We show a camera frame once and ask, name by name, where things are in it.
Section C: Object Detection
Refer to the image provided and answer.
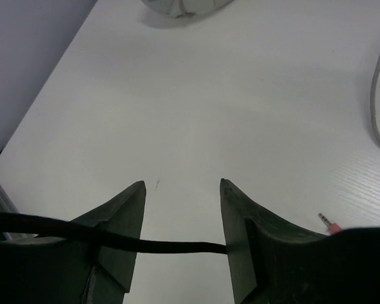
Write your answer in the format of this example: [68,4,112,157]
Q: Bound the grey white headphones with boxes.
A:
[142,0,232,18]

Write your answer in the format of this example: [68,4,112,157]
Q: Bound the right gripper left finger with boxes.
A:
[0,181,146,303]

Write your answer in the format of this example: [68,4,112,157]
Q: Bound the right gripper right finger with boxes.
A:
[220,179,380,303]

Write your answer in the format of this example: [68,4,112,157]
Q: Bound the black headphone cable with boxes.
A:
[0,211,345,256]

